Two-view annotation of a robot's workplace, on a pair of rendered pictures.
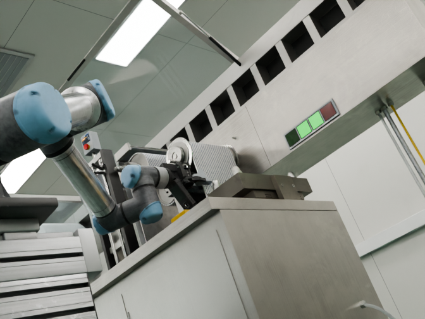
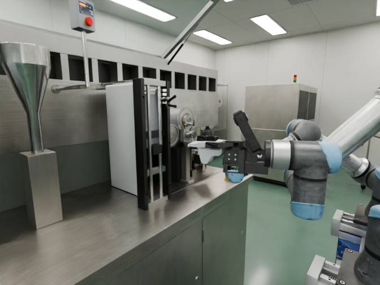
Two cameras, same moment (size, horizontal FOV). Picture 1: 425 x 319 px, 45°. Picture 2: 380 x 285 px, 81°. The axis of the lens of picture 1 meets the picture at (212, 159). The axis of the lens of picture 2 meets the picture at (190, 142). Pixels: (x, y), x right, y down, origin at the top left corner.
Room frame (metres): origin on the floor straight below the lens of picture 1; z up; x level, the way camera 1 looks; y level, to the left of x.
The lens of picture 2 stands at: (1.76, 1.41, 1.34)
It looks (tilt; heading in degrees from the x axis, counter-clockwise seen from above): 10 degrees down; 269
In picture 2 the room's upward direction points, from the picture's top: straight up
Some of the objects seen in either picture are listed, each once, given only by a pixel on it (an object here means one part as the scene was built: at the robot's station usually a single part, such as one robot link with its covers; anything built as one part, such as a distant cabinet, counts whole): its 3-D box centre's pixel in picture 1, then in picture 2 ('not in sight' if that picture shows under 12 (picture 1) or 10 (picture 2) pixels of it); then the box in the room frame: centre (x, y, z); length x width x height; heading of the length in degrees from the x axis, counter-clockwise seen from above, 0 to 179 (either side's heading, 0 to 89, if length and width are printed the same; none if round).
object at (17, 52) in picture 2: not in sight; (26, 56); (2.31, 0.61, 1.50); 0.14 x 0.14 x 0.06
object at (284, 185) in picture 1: (286, 189); not in sight; (1.74, -0.21, 0.97); 0.10 x 0.03 x 0.11; 141
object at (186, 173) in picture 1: (175, 177); (208, 143); (1.64, 0.14, 1.12); 0.12 x 0.08 x 0.09; 141
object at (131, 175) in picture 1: (140, 177); not in sight; (1.52, 0.24, 1.11); 0.11 x 0.08 x 0.09; 141
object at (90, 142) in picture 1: (89, 143); (83, 15); (2.14, 0.52, 1.66); 0.07 x 0.07 x 0.10; 59
